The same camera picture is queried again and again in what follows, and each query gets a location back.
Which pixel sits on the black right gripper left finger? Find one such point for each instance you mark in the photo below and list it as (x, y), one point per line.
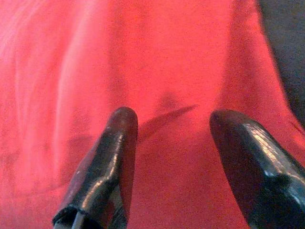
(100, 167)

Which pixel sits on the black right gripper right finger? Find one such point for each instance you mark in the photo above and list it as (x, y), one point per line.
(257, 171)

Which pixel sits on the red pillowcase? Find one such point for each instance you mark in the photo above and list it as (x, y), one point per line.
(143, 59)

